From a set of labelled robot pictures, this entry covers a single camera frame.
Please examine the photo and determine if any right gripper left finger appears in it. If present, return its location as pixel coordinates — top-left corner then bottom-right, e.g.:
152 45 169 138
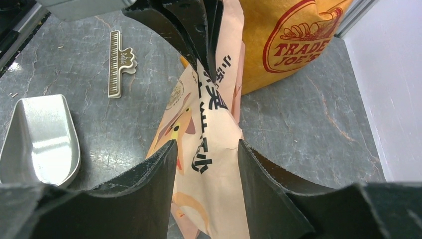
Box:
0 140 178 239

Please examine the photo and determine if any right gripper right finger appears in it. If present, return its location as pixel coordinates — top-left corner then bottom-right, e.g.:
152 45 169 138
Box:
238 140 422 239

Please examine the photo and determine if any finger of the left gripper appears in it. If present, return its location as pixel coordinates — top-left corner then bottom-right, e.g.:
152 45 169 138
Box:
204 0 224 83
122 0 206 69

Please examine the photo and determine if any pink cat litter bag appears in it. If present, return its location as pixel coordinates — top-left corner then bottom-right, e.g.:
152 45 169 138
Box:
148 0 249 239

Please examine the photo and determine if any metal litter scoop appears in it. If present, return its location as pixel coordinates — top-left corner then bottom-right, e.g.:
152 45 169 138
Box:
0 94 81 188

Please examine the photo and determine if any wooden bag clip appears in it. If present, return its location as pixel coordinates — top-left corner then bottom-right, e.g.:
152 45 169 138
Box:
108 30 138 99

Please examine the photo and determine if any aluminium frame rail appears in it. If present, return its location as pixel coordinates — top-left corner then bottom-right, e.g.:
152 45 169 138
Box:
0 0 50 75

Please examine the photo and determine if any orange cloth bag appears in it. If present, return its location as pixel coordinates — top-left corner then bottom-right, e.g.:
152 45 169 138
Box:
179 0 354 96

